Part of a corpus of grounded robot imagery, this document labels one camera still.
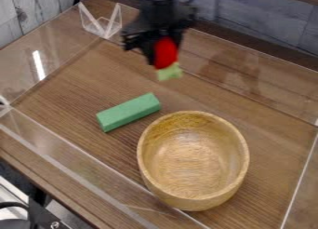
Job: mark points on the red plush fruit green stem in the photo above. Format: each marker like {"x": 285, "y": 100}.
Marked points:
{"x": 165, "y": 59}

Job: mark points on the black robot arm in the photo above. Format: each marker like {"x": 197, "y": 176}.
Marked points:
{"x": 163, "y": 6}

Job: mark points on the green rectangular block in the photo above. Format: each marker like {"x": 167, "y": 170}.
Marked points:
{"x": 126, "y": 112}

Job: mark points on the black clamp mount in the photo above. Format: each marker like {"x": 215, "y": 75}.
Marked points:
{"x": 38, "y": 217}

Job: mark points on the wooden oval bowl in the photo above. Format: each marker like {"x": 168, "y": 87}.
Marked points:
{"x": 192, "y": 158}

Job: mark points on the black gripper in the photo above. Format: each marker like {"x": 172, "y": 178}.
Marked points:
{"x": 152, "y": 25}

